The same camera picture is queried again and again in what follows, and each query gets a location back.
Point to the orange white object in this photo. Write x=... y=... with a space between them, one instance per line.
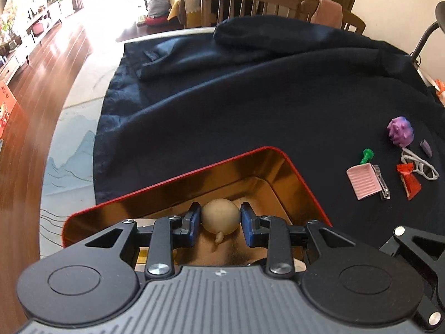
x=439 y=88

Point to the red tin box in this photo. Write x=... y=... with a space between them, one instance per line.
x=243 y=167

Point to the purple spiky toy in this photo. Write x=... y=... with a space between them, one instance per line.
x=399 y=130

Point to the pink towel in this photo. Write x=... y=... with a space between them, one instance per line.
x=326 y=10

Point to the pink ribbed tray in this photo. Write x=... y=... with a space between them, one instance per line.
x=363 y=181

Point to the wooden chair with towel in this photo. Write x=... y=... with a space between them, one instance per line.
x=353 y=21

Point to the wooden tv cabinet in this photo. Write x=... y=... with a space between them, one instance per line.
x=24 y=45

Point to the red candy wrapper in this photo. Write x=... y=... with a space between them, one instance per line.
x=411 y=182

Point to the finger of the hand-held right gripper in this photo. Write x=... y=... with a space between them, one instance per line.
x=433 y=271

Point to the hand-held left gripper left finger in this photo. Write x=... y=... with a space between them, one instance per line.
x=193 y=238

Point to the dark blue cloth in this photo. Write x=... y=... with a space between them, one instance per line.
x=243 y=94

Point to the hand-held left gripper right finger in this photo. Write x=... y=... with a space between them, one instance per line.
x=247 y=226

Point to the beige round toy head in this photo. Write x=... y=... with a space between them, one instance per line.
x=220 y=215

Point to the green toy piece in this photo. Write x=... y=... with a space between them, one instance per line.
x=367 y=155

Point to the white toy glasses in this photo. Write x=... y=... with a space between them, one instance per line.
x=417 y=161

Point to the small purple plastic piece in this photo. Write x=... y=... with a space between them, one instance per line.
x=426 y=148

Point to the silver nail clipper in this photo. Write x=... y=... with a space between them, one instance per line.
x=381 y=184

